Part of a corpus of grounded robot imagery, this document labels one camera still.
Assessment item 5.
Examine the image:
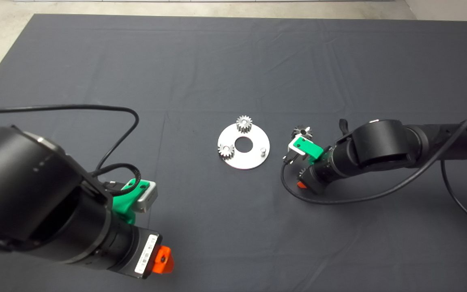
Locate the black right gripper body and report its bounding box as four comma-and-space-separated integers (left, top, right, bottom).
300, 158, 335, 194

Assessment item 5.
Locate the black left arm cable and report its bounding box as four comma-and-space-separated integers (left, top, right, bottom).
0, 105, 142, 191

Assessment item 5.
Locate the large steel gear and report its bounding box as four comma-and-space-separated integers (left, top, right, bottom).
291, 126, 313, 140

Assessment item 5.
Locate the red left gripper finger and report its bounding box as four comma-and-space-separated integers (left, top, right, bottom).
152, 246, 174, 274

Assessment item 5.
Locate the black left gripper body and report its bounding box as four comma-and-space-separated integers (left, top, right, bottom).
108, 224, 162, 279

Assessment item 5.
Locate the silver left camera box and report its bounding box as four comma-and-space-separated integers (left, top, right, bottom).
132, 182, 158, 213

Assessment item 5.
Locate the green right camera mount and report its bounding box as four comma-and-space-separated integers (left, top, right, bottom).
291, 137, 332, 165

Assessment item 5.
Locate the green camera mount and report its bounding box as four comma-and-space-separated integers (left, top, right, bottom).
112, 179, 151, 225
291, 137, 332, 165

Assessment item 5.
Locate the round metal plate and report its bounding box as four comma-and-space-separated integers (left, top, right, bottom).
217, 123, 271, 170

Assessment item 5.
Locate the dark grey table cloth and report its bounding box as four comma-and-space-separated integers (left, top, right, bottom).
0, 13, 467, 292

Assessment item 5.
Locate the green left camera mount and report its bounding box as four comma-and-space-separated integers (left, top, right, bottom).
112, 179, 151, 225

